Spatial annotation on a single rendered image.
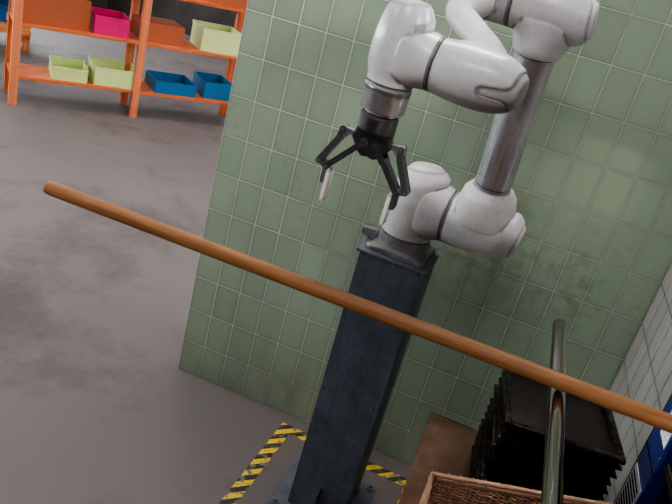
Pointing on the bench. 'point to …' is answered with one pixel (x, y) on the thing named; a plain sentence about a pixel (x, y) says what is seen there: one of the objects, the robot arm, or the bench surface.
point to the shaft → (369, 309)
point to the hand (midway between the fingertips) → (353, 206)
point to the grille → (630, 488)
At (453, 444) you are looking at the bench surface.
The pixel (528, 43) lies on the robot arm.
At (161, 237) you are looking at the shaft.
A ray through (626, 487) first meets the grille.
